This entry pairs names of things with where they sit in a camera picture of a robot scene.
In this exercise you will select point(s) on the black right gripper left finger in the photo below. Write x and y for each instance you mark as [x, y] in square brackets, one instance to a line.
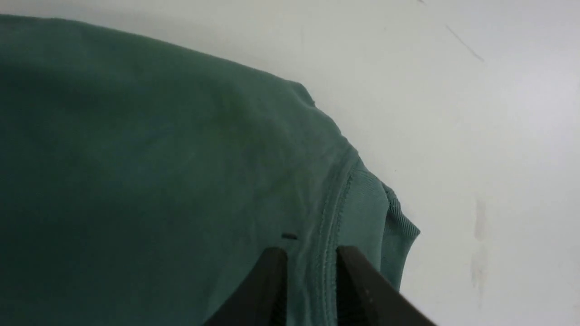
[261, 299]

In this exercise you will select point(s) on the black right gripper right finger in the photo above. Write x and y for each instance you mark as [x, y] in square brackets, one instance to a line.
[365, 298]

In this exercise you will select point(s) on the green long-sleeve top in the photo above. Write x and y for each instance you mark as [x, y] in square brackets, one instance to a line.
[141, 182]

